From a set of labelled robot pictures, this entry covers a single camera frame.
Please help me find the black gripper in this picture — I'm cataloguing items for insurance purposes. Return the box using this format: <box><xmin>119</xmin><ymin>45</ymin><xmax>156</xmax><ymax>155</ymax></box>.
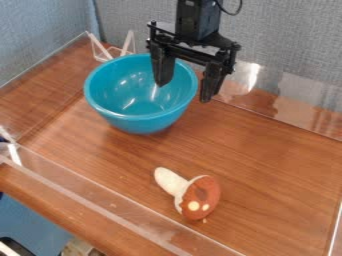
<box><xmin>147</xmin><ymin>20</ymin><xmax>242</xmax><ymax>103</ymax></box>

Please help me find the brown toy mushroom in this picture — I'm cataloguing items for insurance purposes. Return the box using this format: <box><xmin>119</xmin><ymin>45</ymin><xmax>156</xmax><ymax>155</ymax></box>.
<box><xmin>154</xmin><ymin>167</ymin><xmax>221</xmax><ymax>220</ymax></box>

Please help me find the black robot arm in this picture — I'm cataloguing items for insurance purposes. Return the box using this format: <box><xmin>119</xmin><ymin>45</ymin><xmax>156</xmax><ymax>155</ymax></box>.
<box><xmin>147</xmin><ymin>0</ymin><xmax>243</xmax><ymax>102</ymax></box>

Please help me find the blue plastic bowl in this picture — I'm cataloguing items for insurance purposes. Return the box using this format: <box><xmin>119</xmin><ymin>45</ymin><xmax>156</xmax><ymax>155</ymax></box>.
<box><xmin>83</xmin><ymin>53</ymin><xmax>198</xmax><ymax>134</ymax></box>

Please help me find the clear acrylic back barrier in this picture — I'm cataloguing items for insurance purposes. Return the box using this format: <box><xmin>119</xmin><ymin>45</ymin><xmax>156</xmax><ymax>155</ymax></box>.
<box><xmin>213</xmin><ymin>61</ymin><xmax>342</xmax><ymax>142</ymax></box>

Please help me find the clear acrylic barrier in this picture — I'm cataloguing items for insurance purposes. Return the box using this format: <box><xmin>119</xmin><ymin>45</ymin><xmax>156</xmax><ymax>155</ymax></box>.
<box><xmin>0</xmin><ymin>142</ymin><xmax>245</xmax><ymax>256</ymax></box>
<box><xmin>213</xmin><ymin>61</ymin><xmax>342</xmax><ymax>142</ymax></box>

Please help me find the clear acrylic front barrier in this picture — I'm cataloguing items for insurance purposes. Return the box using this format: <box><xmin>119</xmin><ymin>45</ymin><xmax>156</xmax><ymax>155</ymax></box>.
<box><xmin>0</xmin><ymin>142</ymin><xmax>245</xmax><ymax>256</ymax></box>

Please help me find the clear acrylic corner bracket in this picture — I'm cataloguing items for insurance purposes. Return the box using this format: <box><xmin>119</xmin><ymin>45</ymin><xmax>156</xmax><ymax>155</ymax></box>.
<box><xmin>86</xmin><ymin>30</ymin><xmax>136</xmax><ymax>62</ymax></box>

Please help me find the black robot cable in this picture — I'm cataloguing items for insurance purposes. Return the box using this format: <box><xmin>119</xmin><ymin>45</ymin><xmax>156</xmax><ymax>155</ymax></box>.
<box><xmin>215</xmin><ymin>0</ymin><xmax>245</xmax><ymax>17</ymax></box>

